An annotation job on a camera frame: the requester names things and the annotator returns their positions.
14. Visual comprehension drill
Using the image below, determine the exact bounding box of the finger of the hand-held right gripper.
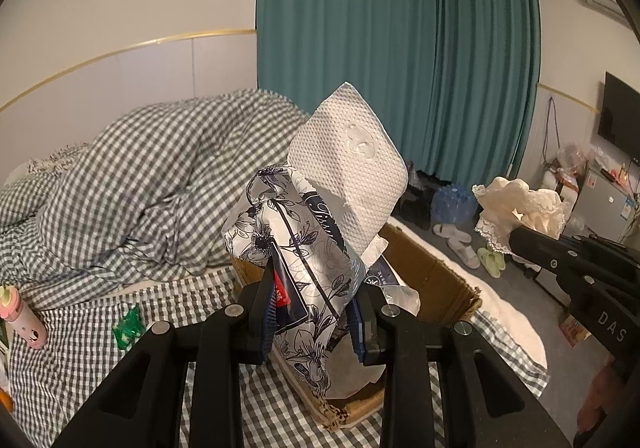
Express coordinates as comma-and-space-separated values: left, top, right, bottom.
565, 235, 640, 274
507, 225, 601, 299

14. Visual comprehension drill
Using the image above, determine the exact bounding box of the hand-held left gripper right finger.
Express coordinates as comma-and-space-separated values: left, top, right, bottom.
350, 293, 573, 448

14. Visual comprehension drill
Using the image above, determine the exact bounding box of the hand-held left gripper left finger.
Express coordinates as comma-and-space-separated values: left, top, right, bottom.
60, 268, 281, 448

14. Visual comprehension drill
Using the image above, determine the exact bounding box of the cream lace cloth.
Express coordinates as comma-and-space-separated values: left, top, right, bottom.
472, 177, 571, 259

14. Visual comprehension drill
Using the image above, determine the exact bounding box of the floral soft tissue pack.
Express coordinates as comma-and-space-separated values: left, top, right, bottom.
222, 82, 408, 401

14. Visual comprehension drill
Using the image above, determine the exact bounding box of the brown cardboard box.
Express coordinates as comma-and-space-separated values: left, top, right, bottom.
232, 223, 483, 431

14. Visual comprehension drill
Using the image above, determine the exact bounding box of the green foil packet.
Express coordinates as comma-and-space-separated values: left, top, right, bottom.
111, 304, 146, 350

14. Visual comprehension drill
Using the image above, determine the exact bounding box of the person's right hand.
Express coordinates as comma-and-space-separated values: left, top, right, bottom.
575, 353, 633, 436

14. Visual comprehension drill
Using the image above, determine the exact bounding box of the orange snack box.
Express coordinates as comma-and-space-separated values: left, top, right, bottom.
559, 313, 593, 346

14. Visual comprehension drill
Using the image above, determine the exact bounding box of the white plastic bag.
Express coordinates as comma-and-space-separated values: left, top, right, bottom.
385, 285, 421, 315

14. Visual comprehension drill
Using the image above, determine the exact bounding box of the small grey fridge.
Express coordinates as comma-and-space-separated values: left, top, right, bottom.
570, 165, 636, 244

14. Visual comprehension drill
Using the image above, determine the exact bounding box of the dark blue packet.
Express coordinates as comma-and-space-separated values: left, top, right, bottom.
364, 261, 401, 288

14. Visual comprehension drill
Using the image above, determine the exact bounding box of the white slipper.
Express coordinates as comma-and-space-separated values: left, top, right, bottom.
432, 223, 471, 241
446, 237, 481, 270

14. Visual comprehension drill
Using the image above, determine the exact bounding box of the white fluffy blanket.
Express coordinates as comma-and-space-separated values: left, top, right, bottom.
395, 215, 548, 369

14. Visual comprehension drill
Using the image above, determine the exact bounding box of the pack of water bottles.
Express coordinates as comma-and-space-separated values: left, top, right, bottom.
431, 183, 478, 226

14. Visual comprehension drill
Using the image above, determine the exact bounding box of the plastic bag with goods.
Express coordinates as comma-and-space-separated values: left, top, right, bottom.
555, 142, 596, 179

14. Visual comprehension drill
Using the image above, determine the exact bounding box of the black flat television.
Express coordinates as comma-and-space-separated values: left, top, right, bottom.
597, 72, 640, 154

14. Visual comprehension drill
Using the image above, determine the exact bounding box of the teal curtain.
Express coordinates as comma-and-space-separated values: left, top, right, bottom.
256, 0, 441, 174
430, 0, 543, 189

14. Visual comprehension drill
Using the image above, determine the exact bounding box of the grey checked duvet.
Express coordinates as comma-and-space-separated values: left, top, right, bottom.
0, 88, 313, 311

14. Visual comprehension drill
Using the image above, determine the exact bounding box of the grey checked bed sheet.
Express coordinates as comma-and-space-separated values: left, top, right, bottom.
0, 273, 548, 448

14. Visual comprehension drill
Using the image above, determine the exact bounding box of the pink drinking bottle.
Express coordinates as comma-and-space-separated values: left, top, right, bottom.
0, 284, 48, 351

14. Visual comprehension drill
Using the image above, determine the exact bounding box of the floral patterned pillow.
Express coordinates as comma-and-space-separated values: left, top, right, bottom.
25, 143, 93, 174

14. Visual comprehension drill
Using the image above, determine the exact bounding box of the dark hanging cable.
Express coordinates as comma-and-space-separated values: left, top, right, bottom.
542, 97, 563, 164

